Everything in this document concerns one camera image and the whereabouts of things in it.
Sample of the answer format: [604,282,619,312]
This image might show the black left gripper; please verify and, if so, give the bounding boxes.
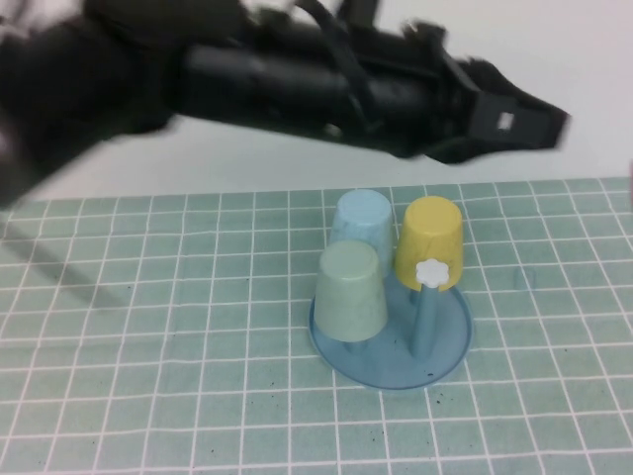
[375,22,571,165]

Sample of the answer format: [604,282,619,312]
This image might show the yellow plastic cup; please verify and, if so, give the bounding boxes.
[394,196,465,293]

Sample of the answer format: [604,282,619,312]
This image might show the light blue plastic cup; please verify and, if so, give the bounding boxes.
[329,189,396,271]

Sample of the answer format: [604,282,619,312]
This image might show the green plastic cup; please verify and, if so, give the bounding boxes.
[315,240,388,343]

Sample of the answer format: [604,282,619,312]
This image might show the blue cup stand with pegs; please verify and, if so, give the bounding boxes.
[309,257,475,392]

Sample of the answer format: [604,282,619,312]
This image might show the black zip tie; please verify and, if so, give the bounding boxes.
[316,14,385,135]

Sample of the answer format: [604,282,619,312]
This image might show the green checked tablecloth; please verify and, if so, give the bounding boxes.
[0,176,633,475]

